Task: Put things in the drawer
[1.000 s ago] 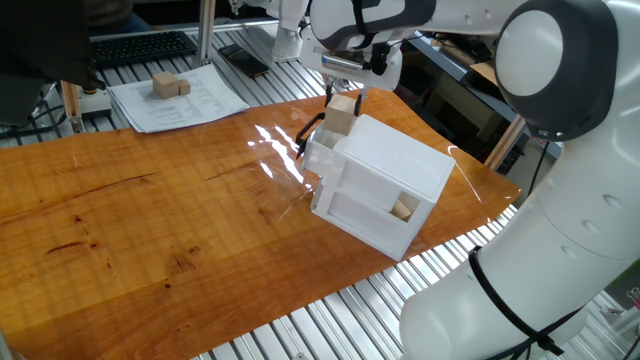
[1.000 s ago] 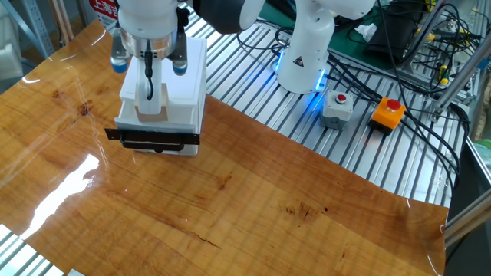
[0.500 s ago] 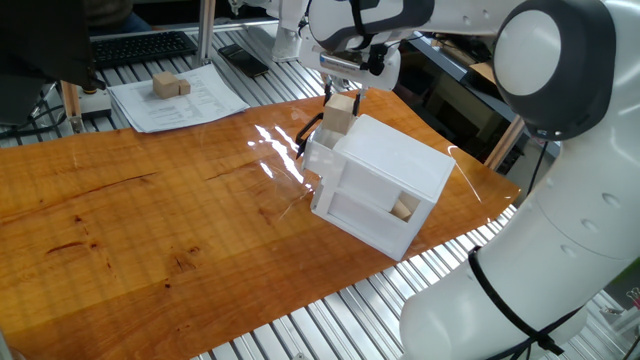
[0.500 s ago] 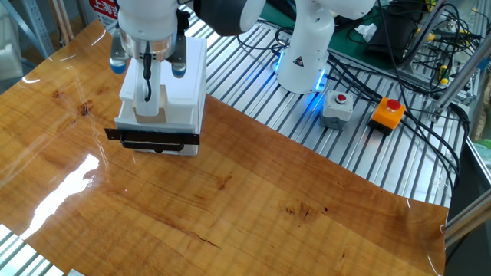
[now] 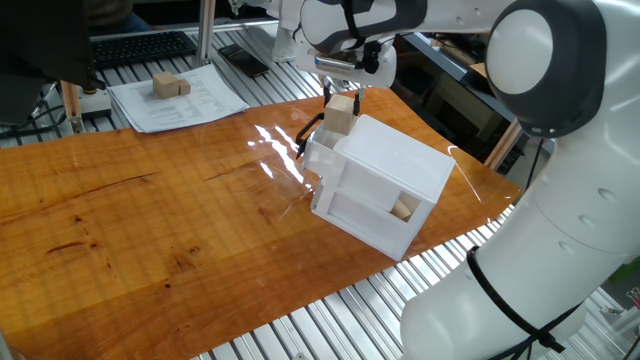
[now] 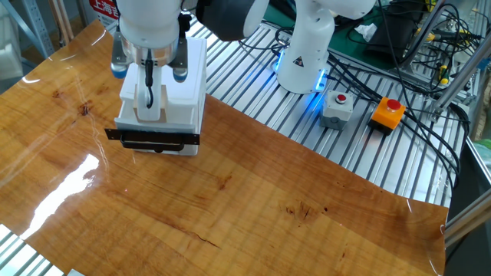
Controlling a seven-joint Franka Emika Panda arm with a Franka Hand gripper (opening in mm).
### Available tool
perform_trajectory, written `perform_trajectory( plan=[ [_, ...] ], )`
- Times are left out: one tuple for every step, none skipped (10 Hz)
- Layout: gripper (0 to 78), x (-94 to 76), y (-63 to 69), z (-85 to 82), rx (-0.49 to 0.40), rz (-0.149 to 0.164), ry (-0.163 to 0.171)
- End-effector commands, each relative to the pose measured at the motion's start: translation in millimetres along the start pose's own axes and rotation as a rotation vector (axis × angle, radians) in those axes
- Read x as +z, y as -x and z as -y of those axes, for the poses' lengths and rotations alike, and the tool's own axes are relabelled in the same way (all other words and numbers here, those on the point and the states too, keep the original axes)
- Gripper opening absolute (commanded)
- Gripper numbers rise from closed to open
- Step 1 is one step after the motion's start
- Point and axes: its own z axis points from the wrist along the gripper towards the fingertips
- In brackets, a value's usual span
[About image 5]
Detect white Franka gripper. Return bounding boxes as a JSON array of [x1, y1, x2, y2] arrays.
[[293, 37, 398, 117]]

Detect light wooden cube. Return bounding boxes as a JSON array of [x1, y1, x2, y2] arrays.
[[323, 93, 358, 136]]

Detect white drawer with black handle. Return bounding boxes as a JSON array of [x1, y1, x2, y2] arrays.
[[294, 112, 409, 214]]

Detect white plastic drawer cabinet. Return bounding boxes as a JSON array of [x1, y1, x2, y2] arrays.
[[310, 113, 457, 263]]

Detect black smartphone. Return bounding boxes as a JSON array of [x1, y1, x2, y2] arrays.
[[218, 43, 270, 79]]

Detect pale wooden block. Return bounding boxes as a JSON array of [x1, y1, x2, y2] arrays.
[[389, 192, 421, 224]]

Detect printed white paper sheets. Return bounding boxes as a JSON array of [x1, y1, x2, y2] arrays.
[[107, 63, 251, 135]]

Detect leaning wooden stick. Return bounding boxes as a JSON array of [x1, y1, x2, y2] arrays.
[[483, 118, 524, 172]]

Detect large wooden block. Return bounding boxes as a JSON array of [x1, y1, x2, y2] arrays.
[[152, 71, 181, 100]]

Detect black computer keyboard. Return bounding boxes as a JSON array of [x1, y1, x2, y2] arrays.
[[91, 30, 199, 70]]

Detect white clamp base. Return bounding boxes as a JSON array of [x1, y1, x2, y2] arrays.
[[78, 88, 113, 121]]

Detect person in dark clothing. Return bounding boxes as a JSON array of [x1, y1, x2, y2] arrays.
[[83, 0, 152, 35]]

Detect wood pattern table mat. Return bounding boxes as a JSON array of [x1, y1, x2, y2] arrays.
[[0, 84, 522, 360]]

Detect clamped wooden stick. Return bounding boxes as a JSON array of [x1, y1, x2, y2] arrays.
[[59, 80, 84, 134]]

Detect bright green object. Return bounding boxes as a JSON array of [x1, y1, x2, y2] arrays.
[[607, 257, 640, 286]]

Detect aluminium frame post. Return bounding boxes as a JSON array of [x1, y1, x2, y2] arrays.
[[196, 0, 218, 69]]

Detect hanging black cable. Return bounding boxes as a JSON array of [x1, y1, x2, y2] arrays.
[[524, 137, 546, 194]]

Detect aluminium frame rail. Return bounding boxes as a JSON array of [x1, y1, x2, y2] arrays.
[[89, 18, 280, 42]]

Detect thin black cable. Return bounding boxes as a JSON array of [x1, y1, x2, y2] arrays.
[[0, 98, 69, 141]]

